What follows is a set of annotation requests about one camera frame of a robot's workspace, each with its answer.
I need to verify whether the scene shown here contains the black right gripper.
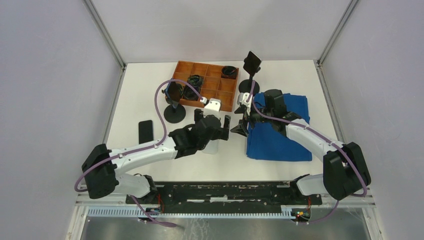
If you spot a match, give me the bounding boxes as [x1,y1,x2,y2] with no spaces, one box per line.
[230,102,274,137]

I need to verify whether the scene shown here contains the silver metal phone stand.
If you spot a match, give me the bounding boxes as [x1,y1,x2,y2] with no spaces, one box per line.
[202,140,219,155]

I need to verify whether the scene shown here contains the blue cloth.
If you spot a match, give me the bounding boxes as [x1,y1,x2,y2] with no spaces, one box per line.
[246,93,313,162]

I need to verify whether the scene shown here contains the black phone stand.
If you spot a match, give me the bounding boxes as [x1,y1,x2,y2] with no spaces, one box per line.
[238,73,260,95]
[162,90,186,124]

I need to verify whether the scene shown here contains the black phone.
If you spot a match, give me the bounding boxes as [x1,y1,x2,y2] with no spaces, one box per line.
[164,81,183,105]
[138,120,155,144]
[243,51,262,76]

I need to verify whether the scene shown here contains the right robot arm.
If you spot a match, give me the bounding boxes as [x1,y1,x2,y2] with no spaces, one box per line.
[231,89,371,204]

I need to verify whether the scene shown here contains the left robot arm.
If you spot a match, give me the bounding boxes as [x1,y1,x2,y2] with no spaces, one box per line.
[81,109,231,204]

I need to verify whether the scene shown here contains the rolled tie front centre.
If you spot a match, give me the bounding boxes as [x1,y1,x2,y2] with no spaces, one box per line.
[182,85,199,101]

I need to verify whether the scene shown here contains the rolled tie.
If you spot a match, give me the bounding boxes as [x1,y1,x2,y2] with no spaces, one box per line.
[182,85,199,101]
[221,65,238,80]
[187,74,204,88]

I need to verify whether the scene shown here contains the wooden compartment tray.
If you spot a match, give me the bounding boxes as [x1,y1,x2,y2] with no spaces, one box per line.
[172,60,239,112]

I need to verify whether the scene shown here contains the rolled tie centre top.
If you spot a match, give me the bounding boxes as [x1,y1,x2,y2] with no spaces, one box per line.
[187,74,204,88]

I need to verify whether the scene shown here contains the rolled tie back right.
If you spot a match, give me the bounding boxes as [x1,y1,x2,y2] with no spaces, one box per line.
[221,65,238,80]

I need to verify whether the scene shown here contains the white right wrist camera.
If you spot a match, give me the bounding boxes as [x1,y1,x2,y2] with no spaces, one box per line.
[236,92,253,108]

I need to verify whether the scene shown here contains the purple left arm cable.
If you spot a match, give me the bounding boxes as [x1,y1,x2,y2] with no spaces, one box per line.
[74,78,207,229]

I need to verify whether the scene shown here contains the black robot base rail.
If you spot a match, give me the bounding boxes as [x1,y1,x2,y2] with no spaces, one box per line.
[138,180,323,214]

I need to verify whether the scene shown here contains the white toothed cable duct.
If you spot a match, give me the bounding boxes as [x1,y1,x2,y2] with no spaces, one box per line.
[87,206,296,220]

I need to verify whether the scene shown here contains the aluminium frame post left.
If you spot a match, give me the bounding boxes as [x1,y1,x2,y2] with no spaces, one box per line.
[82,0,127,69]

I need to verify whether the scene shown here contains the aluminium frame post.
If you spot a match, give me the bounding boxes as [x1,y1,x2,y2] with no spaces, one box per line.
[82,0,127,69]
[316,0,361,66]

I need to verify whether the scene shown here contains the aluminium frame post right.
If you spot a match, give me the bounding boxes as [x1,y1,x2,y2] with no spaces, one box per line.
[316,0,361,66]

